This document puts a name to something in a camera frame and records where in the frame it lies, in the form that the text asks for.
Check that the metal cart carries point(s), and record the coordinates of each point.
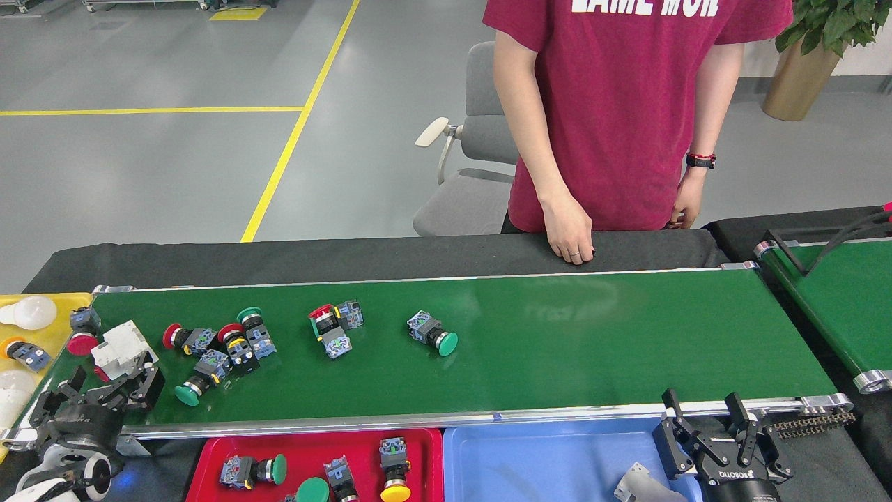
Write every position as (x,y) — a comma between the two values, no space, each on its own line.
(139,4)
(14,5)

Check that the red plastic tray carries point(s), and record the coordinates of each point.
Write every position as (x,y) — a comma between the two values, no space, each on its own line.
(209,446)

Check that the yellow plastic tray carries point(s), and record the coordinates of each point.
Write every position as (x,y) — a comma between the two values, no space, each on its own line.
(56,338)

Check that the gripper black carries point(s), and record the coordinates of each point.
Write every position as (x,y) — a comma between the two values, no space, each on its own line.
(80,429)
(742,484)

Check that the white light bulb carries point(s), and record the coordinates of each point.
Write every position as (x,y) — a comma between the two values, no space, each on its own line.
(35,312)
(14,397)

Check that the black smartwatch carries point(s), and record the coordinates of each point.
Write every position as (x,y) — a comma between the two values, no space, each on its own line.
(700,162)

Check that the grey office chair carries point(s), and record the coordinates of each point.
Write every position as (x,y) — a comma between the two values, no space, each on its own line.
(456,202)

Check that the white circuit breaker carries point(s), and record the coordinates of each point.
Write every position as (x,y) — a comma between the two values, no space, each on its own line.
(122,345)
(637,484)

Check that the green push button switch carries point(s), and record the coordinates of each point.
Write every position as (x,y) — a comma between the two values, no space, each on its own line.
(312,490)
(446,344)
(186,395)
(249,315)
(237,472)

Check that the person's left hand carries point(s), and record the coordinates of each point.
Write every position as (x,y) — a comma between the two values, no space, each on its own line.
(688,202)

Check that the person's right hand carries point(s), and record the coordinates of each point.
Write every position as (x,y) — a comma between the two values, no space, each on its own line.
(568,230)

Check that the person's left forearm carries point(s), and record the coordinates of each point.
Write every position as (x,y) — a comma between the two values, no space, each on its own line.
(711,104)

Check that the person in red shirt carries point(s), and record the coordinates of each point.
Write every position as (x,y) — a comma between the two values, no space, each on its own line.
(613,104)

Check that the yellow push button switch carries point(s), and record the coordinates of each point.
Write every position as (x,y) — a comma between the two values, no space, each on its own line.
(35,356)
(394,453)

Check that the potted green plant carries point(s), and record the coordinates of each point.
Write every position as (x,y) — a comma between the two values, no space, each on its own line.
(798,77)

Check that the long green conveyor belt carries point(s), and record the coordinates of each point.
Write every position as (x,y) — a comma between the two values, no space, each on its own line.
(557,348)

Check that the person's right forearm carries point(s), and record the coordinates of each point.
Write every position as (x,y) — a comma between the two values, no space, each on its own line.
(529,139)

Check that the blue plastic tray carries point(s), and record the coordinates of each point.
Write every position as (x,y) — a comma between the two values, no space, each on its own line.
(529,467)

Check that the short green conveyor belt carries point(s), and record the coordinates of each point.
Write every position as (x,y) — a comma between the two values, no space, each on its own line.
(843,300)

